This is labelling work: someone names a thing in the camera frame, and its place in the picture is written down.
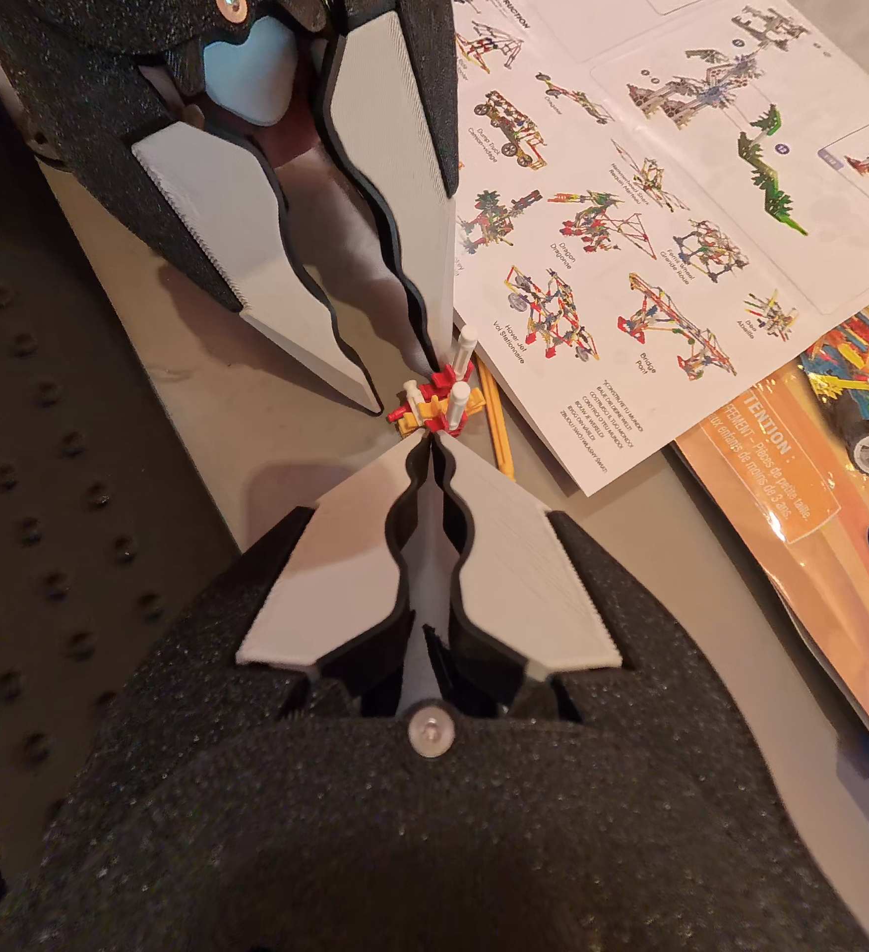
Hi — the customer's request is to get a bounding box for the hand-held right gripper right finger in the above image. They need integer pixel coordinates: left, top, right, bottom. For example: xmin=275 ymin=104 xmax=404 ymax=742
xmin=433 ymin=431 xmax=623 ymax=683

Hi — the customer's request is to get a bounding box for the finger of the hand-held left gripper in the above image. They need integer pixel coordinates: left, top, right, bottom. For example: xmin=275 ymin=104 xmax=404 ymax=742
xmin=323 ymin=9 xmax=458 ymax=373
xmin=131 ymin=121 xmax=385 ymax=416

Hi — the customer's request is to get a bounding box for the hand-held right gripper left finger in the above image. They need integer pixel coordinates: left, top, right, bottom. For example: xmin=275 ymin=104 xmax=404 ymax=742
xmin=235 ymin=431 xmax=432 ymax=669

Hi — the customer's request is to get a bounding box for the yellow toy rod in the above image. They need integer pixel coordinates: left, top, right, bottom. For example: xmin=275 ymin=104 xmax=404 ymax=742
xmin=473 ymin=355 xmax=517 ymax=482

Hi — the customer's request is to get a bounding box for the red yellow connector assembly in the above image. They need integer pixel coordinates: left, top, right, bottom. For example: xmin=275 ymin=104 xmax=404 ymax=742
xmin=397 ymin=394 xmax=450 ymax=438

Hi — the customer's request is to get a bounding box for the orange printed toy box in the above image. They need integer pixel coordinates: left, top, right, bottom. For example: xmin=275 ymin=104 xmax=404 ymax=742
xmin=673 ymin=281 xmax=869 ymax=760

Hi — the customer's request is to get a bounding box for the white printed instruction booklet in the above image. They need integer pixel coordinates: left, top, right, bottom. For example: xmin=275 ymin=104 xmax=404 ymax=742
xmin=449 ymin=0 xmax=869 ymax=498

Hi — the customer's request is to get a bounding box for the black dotted mat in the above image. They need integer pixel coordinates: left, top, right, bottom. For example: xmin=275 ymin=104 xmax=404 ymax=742
xmin=0 ymin=45 xmax=244 ymax=893

